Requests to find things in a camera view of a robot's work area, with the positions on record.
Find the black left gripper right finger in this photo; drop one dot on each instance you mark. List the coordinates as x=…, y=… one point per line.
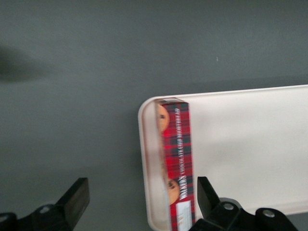
x=209, y=207

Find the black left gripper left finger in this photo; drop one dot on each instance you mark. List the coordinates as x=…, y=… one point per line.
x=72, y=204

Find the red tartan cookie box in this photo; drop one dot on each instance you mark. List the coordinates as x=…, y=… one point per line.
x=179, y=144

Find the pale pink plastic tray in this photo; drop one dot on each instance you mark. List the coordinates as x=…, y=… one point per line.
x=240, y=144

